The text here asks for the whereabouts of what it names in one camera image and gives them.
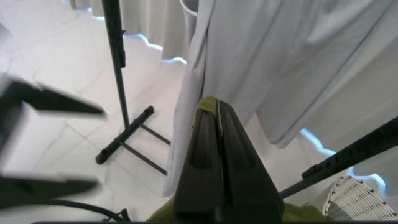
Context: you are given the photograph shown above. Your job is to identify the white curtain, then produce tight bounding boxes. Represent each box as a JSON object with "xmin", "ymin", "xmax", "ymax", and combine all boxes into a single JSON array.
[{"xmin": 70, "ymin": 0, "xmax": 398, "ymax": 200}]

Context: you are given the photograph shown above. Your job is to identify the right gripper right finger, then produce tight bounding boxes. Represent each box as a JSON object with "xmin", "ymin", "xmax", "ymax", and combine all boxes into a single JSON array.
[{"xmin": 217, "ymin": 99, "xmax": 284, "ymax": 222}]

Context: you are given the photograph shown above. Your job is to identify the black clothes rack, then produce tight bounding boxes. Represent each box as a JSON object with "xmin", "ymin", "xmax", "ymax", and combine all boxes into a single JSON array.
[{"xmin": 95, "ymin": 0, "xmax": 398, "ymax": 200}]

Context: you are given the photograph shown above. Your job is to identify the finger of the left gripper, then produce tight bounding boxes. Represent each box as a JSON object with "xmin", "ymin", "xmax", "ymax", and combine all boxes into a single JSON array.
[{"xmin": 0, "ymin": 175, "xmax": 101, "ymax": 209}]

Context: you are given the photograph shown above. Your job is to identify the pale grey shorts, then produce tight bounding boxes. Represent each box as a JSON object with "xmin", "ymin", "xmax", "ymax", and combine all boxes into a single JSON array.
[{"xmin": 163, "ymin": 0, "xmax": 398, "ymax": 197}]

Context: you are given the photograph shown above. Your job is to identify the white laundry basket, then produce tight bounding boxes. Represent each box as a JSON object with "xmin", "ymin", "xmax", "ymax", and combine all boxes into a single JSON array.
[{"xmin": 323, "ymin": 175, "xmax": 398, "ymax": 222}]

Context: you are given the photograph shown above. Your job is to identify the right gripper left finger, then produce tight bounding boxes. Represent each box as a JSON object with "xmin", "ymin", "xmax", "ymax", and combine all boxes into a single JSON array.
[{"xmin": 172, "ymin": 105, "xmax": 224, "ymax": 222}]

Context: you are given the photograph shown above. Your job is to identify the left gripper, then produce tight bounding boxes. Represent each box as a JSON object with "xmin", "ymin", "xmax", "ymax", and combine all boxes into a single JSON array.
[{"xmin": 0, "ymin": 77, "xmax": 107, "ymax": 156}]

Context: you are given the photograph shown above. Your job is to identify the green garment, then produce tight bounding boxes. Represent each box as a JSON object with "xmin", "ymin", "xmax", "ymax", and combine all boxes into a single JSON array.
[{"xmin": 147, "ymin": 95, "xmax": 330, "ymax": 222}]

